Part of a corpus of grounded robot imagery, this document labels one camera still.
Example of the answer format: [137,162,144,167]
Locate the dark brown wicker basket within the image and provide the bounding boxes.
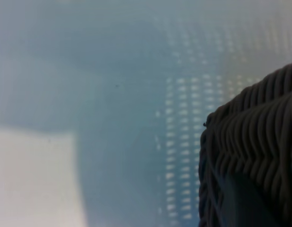
[198,61,292,227]

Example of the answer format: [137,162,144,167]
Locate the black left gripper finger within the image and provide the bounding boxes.
[220,176,279,227]

